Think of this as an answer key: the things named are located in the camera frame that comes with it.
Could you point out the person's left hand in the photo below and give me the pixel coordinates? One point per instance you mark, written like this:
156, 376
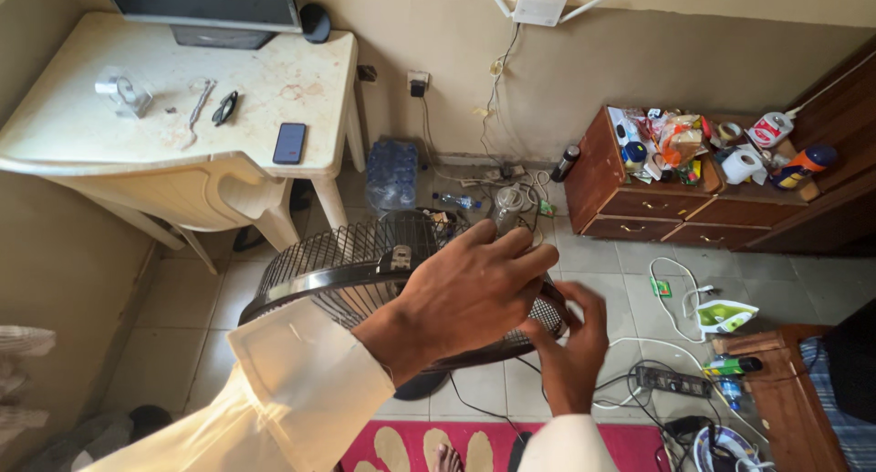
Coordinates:
458, 301

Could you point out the person's right hand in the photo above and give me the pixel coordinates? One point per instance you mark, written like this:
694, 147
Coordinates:
571, 369

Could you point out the black slipper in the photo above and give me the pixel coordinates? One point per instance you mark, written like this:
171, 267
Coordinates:
520, 451

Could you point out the small clear water bottle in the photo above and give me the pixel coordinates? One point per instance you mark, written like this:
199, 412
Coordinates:
457, 200

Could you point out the black power strip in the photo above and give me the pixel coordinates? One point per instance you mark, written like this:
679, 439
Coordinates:
673, 382

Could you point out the clear electric kettle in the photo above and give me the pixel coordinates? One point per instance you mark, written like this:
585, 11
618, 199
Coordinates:
508, 206

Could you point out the small green sachet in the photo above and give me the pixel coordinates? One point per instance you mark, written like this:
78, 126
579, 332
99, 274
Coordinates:
661, 287

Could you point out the small green packet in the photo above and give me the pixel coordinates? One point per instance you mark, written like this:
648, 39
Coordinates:
546, 209

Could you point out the black power adapter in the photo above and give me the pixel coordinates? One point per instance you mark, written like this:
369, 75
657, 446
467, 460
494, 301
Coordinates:
688, 427

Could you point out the wrapped pack of water bottles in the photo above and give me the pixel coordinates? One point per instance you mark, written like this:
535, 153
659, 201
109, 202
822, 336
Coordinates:
392, 174

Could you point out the person's foot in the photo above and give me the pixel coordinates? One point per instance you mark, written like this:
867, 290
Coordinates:
447, 458

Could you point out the red rug with footprint pattern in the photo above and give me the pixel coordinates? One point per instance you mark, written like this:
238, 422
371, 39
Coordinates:
410, 448

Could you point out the blue capped water bottle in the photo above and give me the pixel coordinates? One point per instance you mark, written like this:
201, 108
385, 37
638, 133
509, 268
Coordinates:
731, 392

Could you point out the green spray can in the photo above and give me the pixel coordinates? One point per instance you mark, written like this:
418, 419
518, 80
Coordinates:
733, 366

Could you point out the white and green iron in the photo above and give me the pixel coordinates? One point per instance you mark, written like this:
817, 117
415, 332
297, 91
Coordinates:
725, 316

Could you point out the black and silver flask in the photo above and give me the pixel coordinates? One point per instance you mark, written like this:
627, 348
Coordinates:
565, 163

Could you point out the wooden drawer cabinet with clutter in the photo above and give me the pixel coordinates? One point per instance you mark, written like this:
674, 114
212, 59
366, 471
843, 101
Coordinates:
636, 205

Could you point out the patterned plate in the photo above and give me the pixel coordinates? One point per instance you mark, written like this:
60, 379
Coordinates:
732, 444

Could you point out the black smartphone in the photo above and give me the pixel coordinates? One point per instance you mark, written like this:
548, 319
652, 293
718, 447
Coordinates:
289, 143

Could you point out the black bag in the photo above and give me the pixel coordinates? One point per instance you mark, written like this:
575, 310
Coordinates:
852, 362

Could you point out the blue striped bedding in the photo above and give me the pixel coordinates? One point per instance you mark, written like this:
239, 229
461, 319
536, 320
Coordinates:
855, 438

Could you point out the black sunglasses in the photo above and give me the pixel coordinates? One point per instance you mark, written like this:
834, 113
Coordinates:
224, 108

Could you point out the white router with antennas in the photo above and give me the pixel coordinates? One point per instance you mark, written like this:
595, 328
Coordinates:
539, 5

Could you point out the black round device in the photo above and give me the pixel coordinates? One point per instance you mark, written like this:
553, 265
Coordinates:
315, 22

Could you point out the white plastic table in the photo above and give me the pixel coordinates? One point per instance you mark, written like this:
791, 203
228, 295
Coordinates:
171, 157

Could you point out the dark wooden wardrobe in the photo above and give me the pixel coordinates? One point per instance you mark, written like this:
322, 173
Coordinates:
842, 150

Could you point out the grey cloth heap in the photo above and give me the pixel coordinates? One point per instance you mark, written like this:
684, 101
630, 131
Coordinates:
96, 438

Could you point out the black flat screen monitor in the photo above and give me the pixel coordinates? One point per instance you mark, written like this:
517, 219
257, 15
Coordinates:
205, 7

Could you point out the clear plastic container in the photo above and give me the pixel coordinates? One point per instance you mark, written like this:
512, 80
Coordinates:
124, 91

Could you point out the striped cloth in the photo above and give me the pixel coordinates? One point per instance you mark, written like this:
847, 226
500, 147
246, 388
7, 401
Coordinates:
20, 369

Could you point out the wooden bed frame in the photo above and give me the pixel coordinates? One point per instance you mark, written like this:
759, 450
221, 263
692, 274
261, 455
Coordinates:
787, 403

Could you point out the wall socket with black plug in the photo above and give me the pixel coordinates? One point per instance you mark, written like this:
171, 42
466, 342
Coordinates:
417, 83

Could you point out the black wall switch box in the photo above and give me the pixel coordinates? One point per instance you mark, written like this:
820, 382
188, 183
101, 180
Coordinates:
367, 73

